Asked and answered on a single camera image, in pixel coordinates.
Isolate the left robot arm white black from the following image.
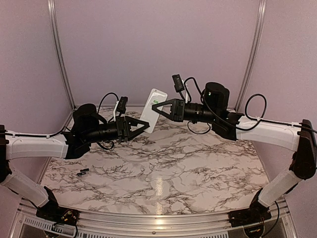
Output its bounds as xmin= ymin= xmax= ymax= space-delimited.
xmin=0 ymin=104 xmax=150 ymax=226

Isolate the aluminium corner post left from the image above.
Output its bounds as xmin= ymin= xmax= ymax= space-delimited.
xmin=47 ymin=0 xmax=76 ymax=110

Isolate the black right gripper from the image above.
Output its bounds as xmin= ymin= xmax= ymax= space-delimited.
xmin=152 ymin=98 xmax=219 ymax=123

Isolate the white remote control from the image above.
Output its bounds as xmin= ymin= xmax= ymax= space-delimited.
xmin=140 ymin=88 xmax=168 ymax=133

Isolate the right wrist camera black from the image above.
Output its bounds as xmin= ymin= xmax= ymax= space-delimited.
xmin=172 ymin=74 xmax=185 ymax=93

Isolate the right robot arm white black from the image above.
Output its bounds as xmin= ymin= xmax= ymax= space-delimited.
xmin=152 ymin=82 xmax=317 ymax=226

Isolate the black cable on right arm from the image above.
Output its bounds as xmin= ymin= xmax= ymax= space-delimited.
xmin=244 ymin=93 xmax=268 ymax=122

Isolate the aluminium front table rail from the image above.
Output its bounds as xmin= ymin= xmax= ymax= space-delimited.
xmin=14 ymin=197 xmax=298 ymax=235

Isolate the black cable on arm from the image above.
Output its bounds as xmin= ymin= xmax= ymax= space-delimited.
xmin=98 ymin=92 xmax=119 ymax=110
xmin=244 ymin=93 xmax=268 ymax=122

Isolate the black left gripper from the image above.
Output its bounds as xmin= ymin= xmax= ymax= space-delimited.
xmin=84 ymin=115 xmax=149 ymax=143

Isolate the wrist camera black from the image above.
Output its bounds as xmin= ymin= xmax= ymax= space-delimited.
xmin=172 ymin=74 xmax=185 ymax=93
xmin=116 ymin=96 xmax=128 ymax=114

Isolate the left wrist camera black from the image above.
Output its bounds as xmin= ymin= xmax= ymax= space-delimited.
xmin=116 ymin=96 xmax=128 ymax=114

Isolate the white perforated cable duct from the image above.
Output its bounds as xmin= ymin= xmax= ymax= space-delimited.
xmin=18 ymin=217 xmax=229 ymax=238

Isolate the aluminium corner post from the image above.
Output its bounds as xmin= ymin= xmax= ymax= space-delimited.
xmin=47 ymin=0 xmax=76 ymax=110
xmin=234 ymin=0 xmax=267 ymax=111

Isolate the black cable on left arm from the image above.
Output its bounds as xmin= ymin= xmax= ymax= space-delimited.
xmin=98 ymin=92 xmax=119 ymax=110

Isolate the aluminium corner post right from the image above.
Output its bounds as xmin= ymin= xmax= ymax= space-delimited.
xmin=234 ymin=0 xmax=267 ymax=111

